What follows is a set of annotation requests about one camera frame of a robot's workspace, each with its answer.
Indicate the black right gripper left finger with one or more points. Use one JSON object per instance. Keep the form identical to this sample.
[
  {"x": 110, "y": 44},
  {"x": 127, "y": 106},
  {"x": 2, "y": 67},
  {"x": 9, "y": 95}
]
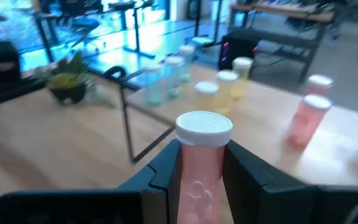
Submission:
[{"x": 160, "y": 186}]

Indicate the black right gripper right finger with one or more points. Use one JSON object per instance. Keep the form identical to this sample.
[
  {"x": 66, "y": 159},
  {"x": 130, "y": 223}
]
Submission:
[{"x": 244, "y": 189}]

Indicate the pink pill bottle white cap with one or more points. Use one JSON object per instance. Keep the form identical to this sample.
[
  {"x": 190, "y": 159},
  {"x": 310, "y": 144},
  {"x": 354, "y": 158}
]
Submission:
[
  {"x": 202, "y": 174},
  {"x": 319, "y": 84},
  {"x": 309, "y": 121}
]

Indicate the black table clamp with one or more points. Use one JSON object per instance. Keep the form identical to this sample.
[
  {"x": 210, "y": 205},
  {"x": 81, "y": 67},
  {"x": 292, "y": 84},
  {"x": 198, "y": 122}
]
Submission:
[{"x": 113, "y": 71}]

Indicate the potted succulent plant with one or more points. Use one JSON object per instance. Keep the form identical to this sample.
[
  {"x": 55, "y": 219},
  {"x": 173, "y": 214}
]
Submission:
[{"x": 67, "y": 93}]

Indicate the black computer tower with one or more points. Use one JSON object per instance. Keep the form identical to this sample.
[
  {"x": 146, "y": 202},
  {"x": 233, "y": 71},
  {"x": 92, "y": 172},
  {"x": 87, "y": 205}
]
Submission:
[{"x": 238, "y": 49}]

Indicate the wooden workbench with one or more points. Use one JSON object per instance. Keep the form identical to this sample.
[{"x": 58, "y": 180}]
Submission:
[{"x": 291, "y": 15}]

